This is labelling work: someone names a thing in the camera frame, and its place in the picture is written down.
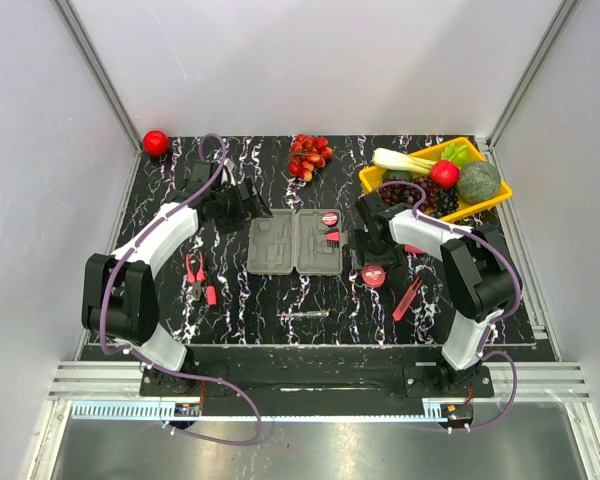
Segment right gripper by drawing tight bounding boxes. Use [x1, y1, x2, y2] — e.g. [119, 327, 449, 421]
[348, 228, 404, 274]

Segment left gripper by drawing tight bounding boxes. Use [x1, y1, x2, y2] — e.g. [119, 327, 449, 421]
[211, 176, 271, 234]

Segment red tape measure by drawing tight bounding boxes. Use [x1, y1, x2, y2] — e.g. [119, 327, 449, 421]
[361, 265, 386, 288]

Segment grey plastic tool case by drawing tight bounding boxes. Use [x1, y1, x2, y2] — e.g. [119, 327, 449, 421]
[246, 208, 347, 276]

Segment red hex key set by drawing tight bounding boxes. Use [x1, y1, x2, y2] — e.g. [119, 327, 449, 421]
[326, 230, 340, 249]

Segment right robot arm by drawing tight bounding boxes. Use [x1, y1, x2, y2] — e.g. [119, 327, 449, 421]
[352, 192, 522, 396]

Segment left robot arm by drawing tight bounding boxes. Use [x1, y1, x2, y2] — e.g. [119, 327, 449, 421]
[81, 161, 272, 395]

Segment dark red grape bunch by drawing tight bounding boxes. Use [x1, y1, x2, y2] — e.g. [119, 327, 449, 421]
[378, 176, 440, 211]

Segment red utility knife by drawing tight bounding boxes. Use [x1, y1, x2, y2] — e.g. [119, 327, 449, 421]
[392, 277, 423, 322]

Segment green avocado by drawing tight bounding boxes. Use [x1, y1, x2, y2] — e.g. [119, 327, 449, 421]
[382, 170, 413, 182]

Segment red cherry bunch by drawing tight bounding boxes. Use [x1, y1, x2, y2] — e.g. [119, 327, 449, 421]
[288, 134, 333, 183]

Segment black grape bunch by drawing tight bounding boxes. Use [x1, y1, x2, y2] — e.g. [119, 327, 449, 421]
[429, 187, 459, 219]

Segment white green leek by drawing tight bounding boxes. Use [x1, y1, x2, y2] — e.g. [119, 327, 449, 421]
[372, 148, 436, 175]

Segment clear test pen screwdriver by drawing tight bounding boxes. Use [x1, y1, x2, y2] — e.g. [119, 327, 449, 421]
[277, 310, 330, 319]

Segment red apple in tray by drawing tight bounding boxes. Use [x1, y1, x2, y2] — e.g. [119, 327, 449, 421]
[429, 160, 460, 188]

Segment green cantaloupe melon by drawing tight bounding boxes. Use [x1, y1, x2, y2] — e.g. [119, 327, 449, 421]
[456, 161, 501, 204]

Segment green leafy vegetable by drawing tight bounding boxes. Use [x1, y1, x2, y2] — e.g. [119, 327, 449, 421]
[440, 142, 472, 168]

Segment red apple in corner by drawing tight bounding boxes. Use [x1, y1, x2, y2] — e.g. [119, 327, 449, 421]
[142, 130, 170, 157]

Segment red handled pliers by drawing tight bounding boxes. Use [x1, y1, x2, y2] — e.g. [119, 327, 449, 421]
[185, 251, 206, 301]

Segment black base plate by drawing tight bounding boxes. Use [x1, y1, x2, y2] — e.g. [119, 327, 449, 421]
[79, 343, 539, 419]

